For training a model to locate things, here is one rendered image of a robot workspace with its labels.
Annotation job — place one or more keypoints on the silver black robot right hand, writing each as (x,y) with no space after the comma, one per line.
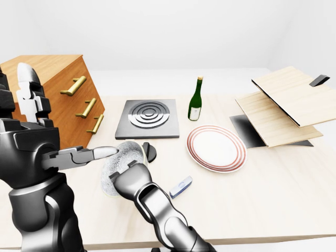
(134,181)

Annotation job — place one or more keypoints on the silver black robot left hand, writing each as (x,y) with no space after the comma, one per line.
(23,155)

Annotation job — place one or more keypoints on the white patterned bowl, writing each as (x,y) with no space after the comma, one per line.
(129,155)

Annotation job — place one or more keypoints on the silver black robot right arm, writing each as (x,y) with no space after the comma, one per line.
(170,223)

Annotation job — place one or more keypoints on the silver black robot left arm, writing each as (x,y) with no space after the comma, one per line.
(39,212)

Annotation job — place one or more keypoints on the flat dark stove plate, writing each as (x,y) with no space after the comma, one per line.
(149,115)

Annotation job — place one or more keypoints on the white plate with red rings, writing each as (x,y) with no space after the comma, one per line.
(216,148)

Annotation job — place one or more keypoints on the round black stove knob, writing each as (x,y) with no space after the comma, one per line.
(151,152)

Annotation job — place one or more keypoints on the small blue white box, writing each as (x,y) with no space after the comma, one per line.
(181,187)

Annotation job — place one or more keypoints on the wooden cabinet drawer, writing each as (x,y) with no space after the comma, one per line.
(77,137)
(68,118)
(65,80)

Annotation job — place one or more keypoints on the small dark shape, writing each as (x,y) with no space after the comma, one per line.
(156,250)

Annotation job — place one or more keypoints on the wooden cabinet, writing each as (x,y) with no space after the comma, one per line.
(52,65)

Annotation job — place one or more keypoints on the green wine bottle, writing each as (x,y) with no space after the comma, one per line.
(195,102)

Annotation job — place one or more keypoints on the wooden rack with black frame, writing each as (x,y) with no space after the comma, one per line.
(283,105)

